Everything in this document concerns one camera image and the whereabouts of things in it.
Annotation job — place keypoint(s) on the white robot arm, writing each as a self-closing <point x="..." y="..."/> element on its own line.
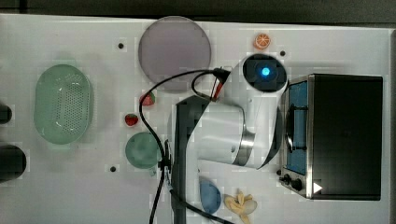
<point x="239" y="128"/>

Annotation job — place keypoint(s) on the light red strawberry toy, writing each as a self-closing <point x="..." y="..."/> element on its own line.
<point x="147" y="100"/>

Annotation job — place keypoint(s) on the green metal mug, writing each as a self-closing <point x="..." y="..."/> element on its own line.
<point x="143" y="153"/>

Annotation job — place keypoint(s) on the dark red strawberry toy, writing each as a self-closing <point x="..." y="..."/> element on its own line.
<point x="131" y="119"/>

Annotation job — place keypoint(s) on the blue cup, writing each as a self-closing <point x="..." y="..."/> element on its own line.
<point x="210" y="196"/>

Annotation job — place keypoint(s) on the orange slice toy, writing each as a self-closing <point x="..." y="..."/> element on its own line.
<point x="262" y="41"/>

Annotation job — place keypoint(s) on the peeled banana toy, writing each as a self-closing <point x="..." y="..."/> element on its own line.
<point x="242" y="205"/>

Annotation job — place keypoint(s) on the black toaster oven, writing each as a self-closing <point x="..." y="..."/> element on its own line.
<point x="332" y="137"/>

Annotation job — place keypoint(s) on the green perforated colander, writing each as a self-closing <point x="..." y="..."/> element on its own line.
<point x="63" y="104"/>

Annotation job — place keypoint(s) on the large black cup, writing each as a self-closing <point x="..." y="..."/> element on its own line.
<point x="12" y="163"/>

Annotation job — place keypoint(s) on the small black cup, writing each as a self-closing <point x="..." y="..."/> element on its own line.
<point x="5" y="114"/>

